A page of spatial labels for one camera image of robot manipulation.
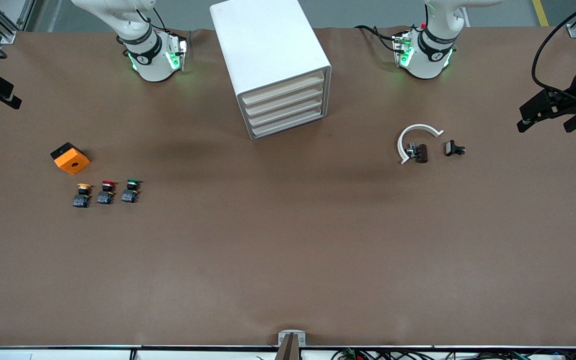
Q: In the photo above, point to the yellow push button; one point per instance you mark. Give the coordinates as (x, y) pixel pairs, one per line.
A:
(82, 200)

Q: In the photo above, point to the small dark brown component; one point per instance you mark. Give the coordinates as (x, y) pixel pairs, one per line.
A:
(421, 153)

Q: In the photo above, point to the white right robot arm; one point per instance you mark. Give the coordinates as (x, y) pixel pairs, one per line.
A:
(150, 62)

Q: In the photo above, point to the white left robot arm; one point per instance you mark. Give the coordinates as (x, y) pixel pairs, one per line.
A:
(425, 62)

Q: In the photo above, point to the brown paper table cover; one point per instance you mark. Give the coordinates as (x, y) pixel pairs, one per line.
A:
(288, 250)

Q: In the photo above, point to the grey metal table bracket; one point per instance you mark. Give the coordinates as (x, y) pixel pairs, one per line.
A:
(283, 336)

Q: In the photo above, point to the small black clip component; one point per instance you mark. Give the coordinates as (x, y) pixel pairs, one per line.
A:
(450, 148)

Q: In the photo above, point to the orange black box with hole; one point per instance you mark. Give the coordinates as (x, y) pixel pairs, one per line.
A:
(72, 161)

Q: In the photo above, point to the green push button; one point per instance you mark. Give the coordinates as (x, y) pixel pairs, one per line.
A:
(129, 196)

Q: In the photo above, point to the red push button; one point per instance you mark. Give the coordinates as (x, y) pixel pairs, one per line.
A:
(105, 197)

